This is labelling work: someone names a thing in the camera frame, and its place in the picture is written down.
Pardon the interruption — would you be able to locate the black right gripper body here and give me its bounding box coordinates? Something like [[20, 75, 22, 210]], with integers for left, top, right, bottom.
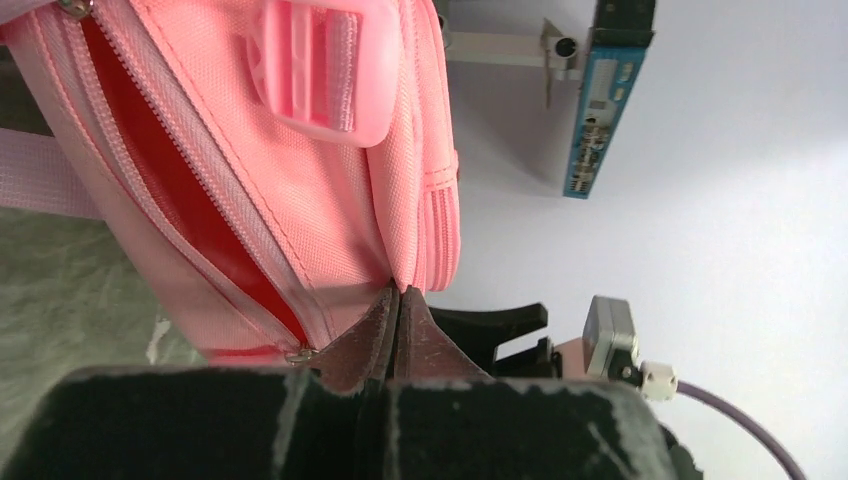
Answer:
[[430, 303, 562, 379]]

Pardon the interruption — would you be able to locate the blue network switch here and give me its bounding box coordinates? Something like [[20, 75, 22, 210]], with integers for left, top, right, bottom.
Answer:
[[563, 0, 656, 199]]

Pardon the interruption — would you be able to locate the pink student backpack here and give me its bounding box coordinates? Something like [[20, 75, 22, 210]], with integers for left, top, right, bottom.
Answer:
[[1, 1, 461, 364]]

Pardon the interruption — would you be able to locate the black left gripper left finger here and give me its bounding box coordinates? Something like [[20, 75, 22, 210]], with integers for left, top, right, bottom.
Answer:
[[307, 284, 400, 395]]

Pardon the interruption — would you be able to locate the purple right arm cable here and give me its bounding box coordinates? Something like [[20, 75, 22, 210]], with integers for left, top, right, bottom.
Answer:
[[675, 380, 810, 480]]

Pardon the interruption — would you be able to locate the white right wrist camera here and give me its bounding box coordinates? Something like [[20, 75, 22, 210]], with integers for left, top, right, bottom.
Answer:
[[582, 295, 678, 401]]

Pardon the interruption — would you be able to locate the grey metal bracket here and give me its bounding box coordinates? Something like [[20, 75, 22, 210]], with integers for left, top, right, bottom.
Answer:
[[439, 15, 583, 107]]

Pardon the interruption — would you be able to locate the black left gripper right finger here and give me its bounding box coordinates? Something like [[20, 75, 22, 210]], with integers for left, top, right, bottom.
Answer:
[[394, 287, 491, 385]]

